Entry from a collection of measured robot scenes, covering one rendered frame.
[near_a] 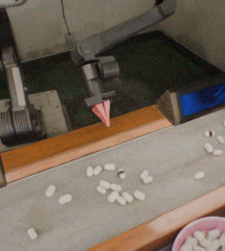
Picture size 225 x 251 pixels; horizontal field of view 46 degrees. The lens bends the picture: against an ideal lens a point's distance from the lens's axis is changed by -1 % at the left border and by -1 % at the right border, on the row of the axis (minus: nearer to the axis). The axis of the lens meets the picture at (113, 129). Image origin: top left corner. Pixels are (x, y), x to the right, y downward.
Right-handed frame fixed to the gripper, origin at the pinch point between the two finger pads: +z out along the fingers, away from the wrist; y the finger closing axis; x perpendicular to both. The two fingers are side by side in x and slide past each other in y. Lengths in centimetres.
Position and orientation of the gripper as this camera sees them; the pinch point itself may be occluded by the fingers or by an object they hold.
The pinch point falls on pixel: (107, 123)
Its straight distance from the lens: 84.2
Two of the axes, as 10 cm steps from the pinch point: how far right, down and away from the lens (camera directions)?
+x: -2.6, 1.5, 9.5
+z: 3.5, 9.4, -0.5
